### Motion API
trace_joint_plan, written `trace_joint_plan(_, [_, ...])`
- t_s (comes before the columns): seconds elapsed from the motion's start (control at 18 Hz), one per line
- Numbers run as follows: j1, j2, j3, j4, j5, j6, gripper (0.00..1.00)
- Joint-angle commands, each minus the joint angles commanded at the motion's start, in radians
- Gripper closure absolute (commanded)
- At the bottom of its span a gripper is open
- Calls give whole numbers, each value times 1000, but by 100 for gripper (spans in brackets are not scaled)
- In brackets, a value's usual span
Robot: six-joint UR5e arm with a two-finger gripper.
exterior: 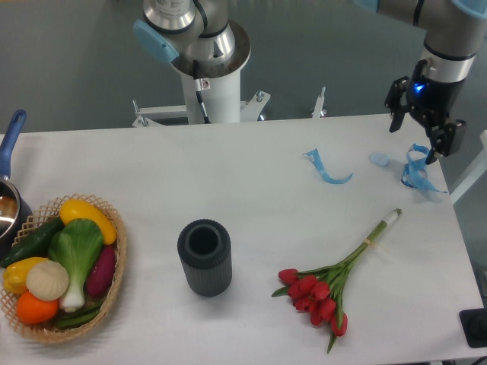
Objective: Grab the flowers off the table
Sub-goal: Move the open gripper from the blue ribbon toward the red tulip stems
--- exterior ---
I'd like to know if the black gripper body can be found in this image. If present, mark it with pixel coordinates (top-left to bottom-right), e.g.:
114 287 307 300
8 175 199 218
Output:
406 59 464 136

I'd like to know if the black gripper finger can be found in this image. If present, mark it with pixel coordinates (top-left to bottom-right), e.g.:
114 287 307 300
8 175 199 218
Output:
425 119 466 165
384 76 409 133

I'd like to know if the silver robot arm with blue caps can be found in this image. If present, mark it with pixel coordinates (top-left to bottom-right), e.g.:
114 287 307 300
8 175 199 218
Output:
356 1 486 164

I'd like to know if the tangled blue ribbon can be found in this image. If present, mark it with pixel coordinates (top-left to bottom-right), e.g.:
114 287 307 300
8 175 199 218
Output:
401 143 447 194

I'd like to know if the blue ribbon strip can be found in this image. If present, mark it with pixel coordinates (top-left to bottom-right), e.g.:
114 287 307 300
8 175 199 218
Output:
303 148 353 185

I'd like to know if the black device at table edge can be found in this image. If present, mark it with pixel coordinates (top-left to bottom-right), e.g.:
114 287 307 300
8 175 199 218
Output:
459 308 486 348

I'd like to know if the red tulip bouquet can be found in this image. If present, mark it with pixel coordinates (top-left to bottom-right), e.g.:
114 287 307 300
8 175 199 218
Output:
272 208 402 352

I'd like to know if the dark grey ribbed vase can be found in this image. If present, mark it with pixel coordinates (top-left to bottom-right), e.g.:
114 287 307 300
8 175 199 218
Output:
177 219 233 297

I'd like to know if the purple sweet potato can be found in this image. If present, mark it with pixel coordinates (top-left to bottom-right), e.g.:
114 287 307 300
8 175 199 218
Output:
85 245 116 297

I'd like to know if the green bok choy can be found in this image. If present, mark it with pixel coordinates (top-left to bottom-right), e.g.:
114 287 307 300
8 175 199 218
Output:
48 218 103 313

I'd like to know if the dark green pea pod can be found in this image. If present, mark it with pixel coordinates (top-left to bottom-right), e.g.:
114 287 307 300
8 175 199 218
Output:
54 301 102 330

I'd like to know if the green cucumber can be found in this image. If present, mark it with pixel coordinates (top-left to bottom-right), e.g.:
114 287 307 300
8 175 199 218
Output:
1 217 64 268

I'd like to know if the woven wicker basket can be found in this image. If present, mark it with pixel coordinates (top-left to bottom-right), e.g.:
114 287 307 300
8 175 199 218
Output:
1 194 127 344

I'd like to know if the yellow bell pepper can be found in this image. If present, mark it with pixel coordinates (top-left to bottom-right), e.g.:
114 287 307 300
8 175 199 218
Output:
2 257 48 294

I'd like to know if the orange fruit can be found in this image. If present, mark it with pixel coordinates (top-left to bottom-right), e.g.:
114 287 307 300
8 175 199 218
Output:
16 291 59 325

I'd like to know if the white frame bar at right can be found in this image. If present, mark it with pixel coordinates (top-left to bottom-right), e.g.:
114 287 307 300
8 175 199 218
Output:
450 130 486 205

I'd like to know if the white metal base frame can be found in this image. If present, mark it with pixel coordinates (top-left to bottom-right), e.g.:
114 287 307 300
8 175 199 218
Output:
132 86 327 128

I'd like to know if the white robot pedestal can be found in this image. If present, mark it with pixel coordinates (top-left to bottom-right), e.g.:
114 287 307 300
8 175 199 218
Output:
132 0 252 125

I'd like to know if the black cable on pedestal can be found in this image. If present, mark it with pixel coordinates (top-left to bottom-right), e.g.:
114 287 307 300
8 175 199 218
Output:
191 59 212 125

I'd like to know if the blue-handled saucepan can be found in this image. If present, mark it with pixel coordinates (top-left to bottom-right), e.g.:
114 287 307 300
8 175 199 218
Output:
1 109 32 259

